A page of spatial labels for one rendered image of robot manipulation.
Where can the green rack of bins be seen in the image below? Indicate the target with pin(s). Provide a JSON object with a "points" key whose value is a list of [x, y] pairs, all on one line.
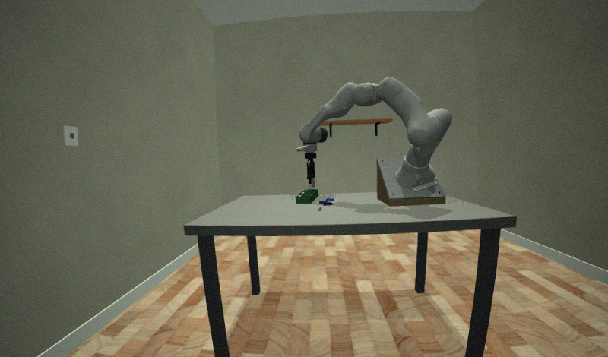
{"points": [[307, 196]]}

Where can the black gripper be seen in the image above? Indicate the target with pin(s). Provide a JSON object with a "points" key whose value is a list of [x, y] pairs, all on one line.
{"points": [[310, 169]]}

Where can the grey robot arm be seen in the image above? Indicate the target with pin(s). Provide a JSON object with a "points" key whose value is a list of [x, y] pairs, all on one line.
{"points": [[422, 129]]}

